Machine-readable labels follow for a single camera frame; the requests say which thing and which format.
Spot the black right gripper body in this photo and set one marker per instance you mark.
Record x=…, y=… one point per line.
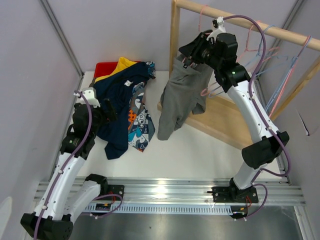
x=202, y=51

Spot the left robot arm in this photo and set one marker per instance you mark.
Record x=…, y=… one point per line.
x=55, y=215

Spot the slotted cable duct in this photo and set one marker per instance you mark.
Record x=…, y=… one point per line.
x=208, y=208

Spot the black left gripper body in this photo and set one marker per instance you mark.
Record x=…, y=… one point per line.
x=103, y=117

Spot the grey shorts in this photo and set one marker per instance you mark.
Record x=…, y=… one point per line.
x=182, y=95

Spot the aluminium mounting rail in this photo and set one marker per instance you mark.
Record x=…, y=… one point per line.
x=195, y=192

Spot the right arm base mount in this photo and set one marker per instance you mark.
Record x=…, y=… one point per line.
x=228, y=194

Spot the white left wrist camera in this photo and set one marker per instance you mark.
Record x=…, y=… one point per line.
x=90, y=95

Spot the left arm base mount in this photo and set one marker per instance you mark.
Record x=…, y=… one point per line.
x=115, y=189

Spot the yellow shorts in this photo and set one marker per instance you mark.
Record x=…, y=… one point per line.
x=122, y=66

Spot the wooden clothes rack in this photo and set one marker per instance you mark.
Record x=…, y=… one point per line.
x=222, y=119

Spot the patterned blue orange shorts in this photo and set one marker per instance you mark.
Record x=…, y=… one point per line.
x=140, y=124

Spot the navy blue shorts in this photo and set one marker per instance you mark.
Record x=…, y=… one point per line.
x=118, y=87

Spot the pink hanger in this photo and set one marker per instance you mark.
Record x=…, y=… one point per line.
x=209, y=91
x=250, y=37
x=285, y=87

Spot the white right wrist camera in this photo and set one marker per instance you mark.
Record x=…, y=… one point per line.
x=217, y=28

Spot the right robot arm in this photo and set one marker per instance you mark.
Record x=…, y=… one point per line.
x=267, y=141

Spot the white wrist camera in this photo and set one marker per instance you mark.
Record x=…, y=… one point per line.
x=90, y=95
x=217, y=28

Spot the red plastic bin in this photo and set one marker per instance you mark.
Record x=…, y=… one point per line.
x=102, y=68

